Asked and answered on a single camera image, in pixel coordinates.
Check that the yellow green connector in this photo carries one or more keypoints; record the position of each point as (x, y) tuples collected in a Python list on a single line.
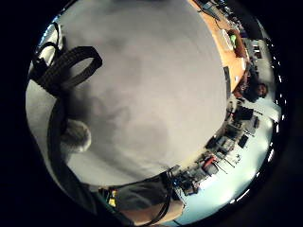
[(112, 196)]

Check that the white keyboard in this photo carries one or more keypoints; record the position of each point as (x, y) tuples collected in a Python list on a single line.
[(226, 39)]

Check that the wooden desk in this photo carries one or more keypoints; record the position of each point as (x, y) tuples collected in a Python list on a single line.
[(233, 64)]

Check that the red tool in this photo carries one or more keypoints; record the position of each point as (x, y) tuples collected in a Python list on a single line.
[(208, 162)]

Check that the green object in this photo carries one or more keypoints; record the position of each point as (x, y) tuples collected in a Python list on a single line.
[(233, 39)]

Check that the cluttered equipment bench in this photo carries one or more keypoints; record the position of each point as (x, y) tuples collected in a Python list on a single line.
[(221, 145)]

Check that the black monitor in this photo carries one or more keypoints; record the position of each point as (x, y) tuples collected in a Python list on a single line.
[(243, 113)]

